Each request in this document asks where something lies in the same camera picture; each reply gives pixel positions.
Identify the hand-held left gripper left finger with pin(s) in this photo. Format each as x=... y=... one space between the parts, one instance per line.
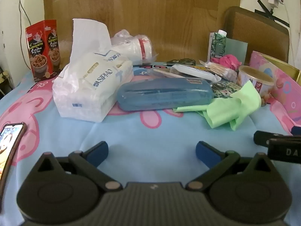
x=98 y=153

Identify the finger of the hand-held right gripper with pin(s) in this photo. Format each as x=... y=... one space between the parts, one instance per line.
x=262 y=138
x=287 y=151

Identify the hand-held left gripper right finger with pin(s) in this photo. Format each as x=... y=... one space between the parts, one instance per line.
x=206 y=155

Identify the green cloth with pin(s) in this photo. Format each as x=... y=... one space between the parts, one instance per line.
x=225 y=108

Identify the pink biscuit tin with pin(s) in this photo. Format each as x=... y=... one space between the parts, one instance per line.
x=284 y=87

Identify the green patterned packet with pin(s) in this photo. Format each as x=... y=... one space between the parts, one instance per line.
x=223 y=89

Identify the blue translucent case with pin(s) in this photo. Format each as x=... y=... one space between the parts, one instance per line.
x=164 y=95

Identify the clear bag of toothpicks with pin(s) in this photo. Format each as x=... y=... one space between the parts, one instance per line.
x=222 y=71

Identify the white wipes packet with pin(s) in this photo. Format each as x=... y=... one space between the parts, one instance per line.
x=195 y=71

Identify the pink fluffy scrunchie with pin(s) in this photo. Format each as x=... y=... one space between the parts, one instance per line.
x=229 y=61

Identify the printed blue tablecloth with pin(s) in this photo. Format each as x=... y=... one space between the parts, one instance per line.
x=150 y=131

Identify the peanut can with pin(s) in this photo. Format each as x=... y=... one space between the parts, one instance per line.
x=255 y=80

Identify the white tissue pack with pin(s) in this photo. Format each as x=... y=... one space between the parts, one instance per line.
x=87 y=91

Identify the smartphone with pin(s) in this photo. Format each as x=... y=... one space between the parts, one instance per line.
x=9 y=146

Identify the frosted green cup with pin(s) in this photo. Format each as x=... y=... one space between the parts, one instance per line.
x=237 y=49

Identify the green drink carton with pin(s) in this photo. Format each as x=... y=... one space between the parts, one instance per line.
x=216 y=46

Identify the brown chair back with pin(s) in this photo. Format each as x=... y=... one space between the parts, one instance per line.
x=258 y=33

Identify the bagged stack of paper cups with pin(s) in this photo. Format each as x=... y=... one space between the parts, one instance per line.
x=136 y=47

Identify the red snack box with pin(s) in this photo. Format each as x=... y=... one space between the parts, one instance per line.
x=41 y=51

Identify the black tape strips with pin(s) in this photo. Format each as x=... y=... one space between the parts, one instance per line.
x=270 y=13

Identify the wooden board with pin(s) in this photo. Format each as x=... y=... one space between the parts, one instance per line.
x=152 y=11

